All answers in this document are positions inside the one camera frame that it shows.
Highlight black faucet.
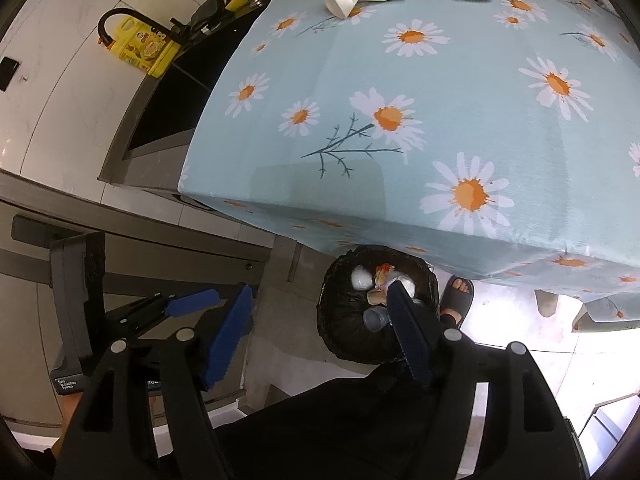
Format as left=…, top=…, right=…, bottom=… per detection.
left=97, top=8, right=201, bottom=46

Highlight black wall switch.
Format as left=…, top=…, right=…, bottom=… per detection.
left=0, top=57, right=21, bottom=92

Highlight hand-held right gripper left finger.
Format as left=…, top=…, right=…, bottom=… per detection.
left=52, top=284, right=255, bottom=480

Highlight black kitchen sink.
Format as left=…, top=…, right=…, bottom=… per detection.
left=125, top=7, right=273, bottom=161

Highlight yellow dish soap bottle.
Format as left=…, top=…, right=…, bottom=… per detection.
left=107, top=15, right=182, bottom=78

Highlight black trash bin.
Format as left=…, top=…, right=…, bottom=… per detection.
left=316, top=246, right=441, bottom=366

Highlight blue daisy tablecloth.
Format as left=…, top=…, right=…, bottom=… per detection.
left=177, top=0, right=640, bottom=321

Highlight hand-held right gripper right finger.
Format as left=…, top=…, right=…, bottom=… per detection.
left=387, top=282, right=588, bottom=480

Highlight person's left forearm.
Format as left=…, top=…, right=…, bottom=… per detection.
left=50, top=394, right=83, bottom=461

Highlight person's black pants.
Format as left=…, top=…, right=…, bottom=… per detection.
left=215, top=360, right=481, bottom=480

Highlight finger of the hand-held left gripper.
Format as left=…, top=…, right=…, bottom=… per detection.
left=132, top=290, right=221, bottom=318
left=106, top=310, right=201, bottom=347

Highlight person's right foot in sandal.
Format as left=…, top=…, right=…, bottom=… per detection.
left=439, top=275, right=475, bottom=330

